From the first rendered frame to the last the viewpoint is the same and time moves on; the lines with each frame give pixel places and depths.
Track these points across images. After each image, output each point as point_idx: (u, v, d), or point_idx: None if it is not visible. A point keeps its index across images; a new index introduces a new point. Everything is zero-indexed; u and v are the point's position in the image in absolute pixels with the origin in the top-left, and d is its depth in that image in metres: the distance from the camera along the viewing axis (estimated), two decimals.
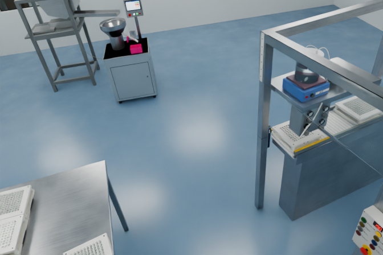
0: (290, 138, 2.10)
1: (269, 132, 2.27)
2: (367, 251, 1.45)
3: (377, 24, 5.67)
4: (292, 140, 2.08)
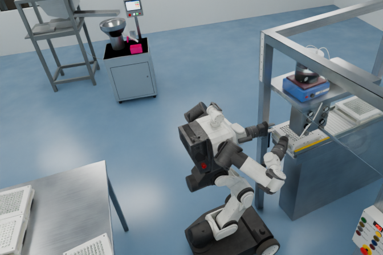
0: (290, 138, 2.10)
1: (269, 132, 2.27)
2: (367, 251, 1.45)
3: (377, 24, 5.67)
4: (292, 140, 2.08)
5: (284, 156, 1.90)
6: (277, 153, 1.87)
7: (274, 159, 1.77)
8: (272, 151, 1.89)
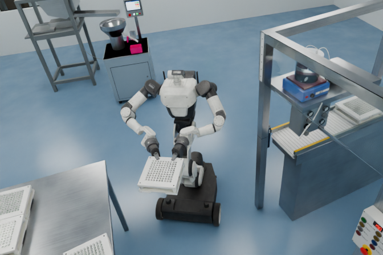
0: (157, 160, 1.97)
1: (269, 132, 2.27)
2: (367, 251, 1.45)
3: (377, 24, 5.67)
4: (155, 160, 1.97)
5: (145, 147, 2.10)
6: (148, 138, 2.12)
7: (142, 127, 2.17)
8: (153, 137, 2.12)
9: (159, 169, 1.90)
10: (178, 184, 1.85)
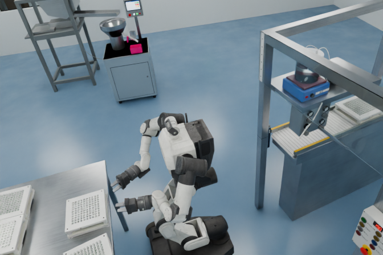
0: (98, 198, 1.91)
1: (269, 132, 2.27)
2: (367, 251, 1.45)
3: (377, 24, 5.67)
4: (98, 196, 1.93)
5: None
6: (135, 165, 2.06)
7: (142, 153, 2.09)
8: (138, 169, 2.05)
9: (86, 206, 1.87)
10: (78, 231, 1.79)
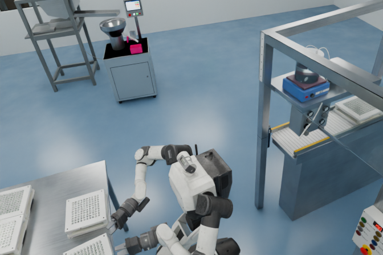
0: (98, 198, 1.91)
1: (269, 132, 2.27)
2: (367, 251, 1.45)
3: (377, 24, 5.67)
4: (98, 196, 1.93)
5: None
6: (130, 198, 1.77)
7: (137, 181, 1.82)
8: (133, 201, 1.75)
9: (86, 206, 1.87)
10: (78, 231, 1.79)
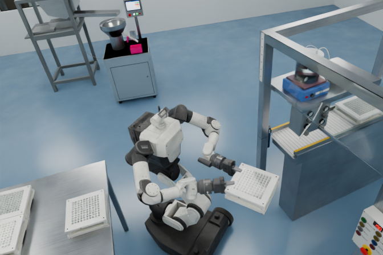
0: (98, 198, 1.91)
1: (269, 132, 2.27)
2: (367, 251, 1.45)
3: (377, 24, 5.67)
4: (98, 196, 1.93)
5: (206, 192, 1.74)
6: (198, 184, 1.75)
7: (182, 184, 1.72)
8: (199, 180, 1.77)
9: (86, 206, 1.87)
10: (78, 231, 1.79)
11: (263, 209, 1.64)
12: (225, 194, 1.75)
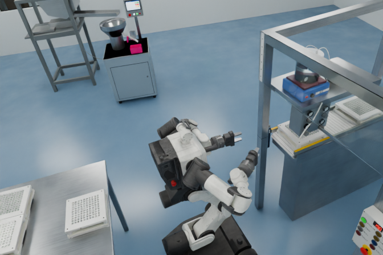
0: (98, 198, 1.91)
1: (269, 132, 2.27)
2: (367, 251, 1.45)
3: (377, 24, 5.67)
4: (98, 196, 1.93)
5: (252, 172, 1.79)
6: (244, 169, 1.76)
7: (240, 176, 1.67)
8: (240, 167, 1.78)
9: (86, 206, 1.87)
10: (78, 231, 1.79)
11: (325, 136, 2.13)
12: (298, 147, 2.07)
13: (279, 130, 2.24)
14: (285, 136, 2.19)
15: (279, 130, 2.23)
